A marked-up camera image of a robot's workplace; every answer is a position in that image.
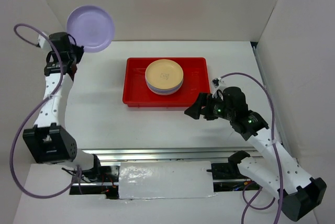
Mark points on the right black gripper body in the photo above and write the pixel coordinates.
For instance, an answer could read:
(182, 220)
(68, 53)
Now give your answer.
(216, 107)

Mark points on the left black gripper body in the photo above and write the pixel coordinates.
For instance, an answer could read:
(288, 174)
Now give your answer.
(77, 53)

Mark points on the purple plate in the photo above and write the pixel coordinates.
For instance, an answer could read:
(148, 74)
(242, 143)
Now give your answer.
(92, 27)
(164, 91)

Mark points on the orange plate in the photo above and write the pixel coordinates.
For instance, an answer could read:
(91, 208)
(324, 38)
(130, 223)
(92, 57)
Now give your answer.
(164, 74)

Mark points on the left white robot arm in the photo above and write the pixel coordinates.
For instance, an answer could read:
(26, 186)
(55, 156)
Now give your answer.
(48, 140)

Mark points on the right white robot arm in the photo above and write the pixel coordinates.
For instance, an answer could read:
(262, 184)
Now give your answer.
(296, 190)

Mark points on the red plastic bin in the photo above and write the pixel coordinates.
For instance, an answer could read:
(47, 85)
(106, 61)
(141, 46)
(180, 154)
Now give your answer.
(137, 94)

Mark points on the white foil cover panel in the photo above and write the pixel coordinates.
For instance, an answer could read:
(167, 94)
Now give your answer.
(165, 180)

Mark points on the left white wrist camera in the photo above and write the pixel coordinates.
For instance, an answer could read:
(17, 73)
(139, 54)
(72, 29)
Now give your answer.
(44, 44)

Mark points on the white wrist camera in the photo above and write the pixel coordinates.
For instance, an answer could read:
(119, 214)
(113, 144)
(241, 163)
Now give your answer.
(44, 44)
(218, 84)

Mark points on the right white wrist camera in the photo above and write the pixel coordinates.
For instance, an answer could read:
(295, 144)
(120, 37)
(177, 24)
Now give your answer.
(218, 84)

